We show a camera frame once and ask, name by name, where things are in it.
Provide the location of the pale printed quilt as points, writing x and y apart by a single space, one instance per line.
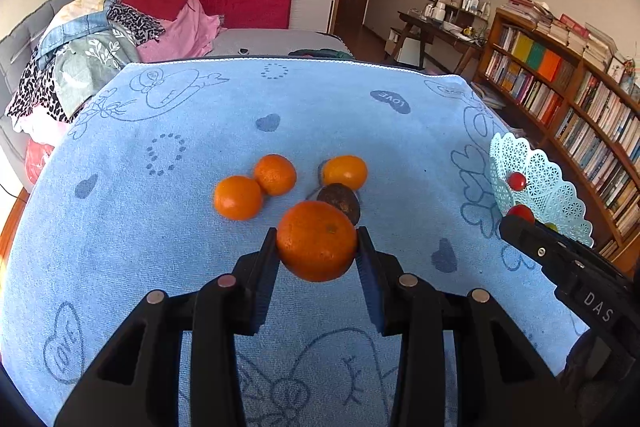
85 7

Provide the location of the dark brown round fruit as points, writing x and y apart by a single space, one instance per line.
341 202

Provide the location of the small yellow-green tomato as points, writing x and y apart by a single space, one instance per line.
551 226

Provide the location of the white box under desk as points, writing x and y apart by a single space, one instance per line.
406 52

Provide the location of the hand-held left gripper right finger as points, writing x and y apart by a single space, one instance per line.
370 282

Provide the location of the large orange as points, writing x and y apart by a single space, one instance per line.
317 241

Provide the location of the leopard print cloth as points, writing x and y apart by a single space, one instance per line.
135 22
35 92

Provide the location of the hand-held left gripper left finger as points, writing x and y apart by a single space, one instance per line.
265 282

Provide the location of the wooden desk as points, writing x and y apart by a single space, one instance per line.
430 29

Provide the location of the white kettle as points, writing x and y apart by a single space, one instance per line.
440 13

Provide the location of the pile of clothes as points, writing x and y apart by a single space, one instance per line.
20 37

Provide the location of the dark green cloth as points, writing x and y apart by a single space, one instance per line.
322 53

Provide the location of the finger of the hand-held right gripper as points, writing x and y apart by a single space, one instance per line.
530 239

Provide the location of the rows of shelved books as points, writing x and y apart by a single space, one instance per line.
595 122

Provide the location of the wooden bookshelf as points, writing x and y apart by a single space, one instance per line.
565 107

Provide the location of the stacks of books on bookshelf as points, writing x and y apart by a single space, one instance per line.
575 32

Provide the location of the light blue lace plastic basket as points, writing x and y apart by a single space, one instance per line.
545 177

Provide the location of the red tomato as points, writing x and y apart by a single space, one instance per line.
521 212
517 181

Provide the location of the blue printed towel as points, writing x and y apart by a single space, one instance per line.
350 107

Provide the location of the denim jacket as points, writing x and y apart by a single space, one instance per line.
75 32

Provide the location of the grey floral cloth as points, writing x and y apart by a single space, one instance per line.
90 62

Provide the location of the grey bed mattress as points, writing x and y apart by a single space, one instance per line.
270 42

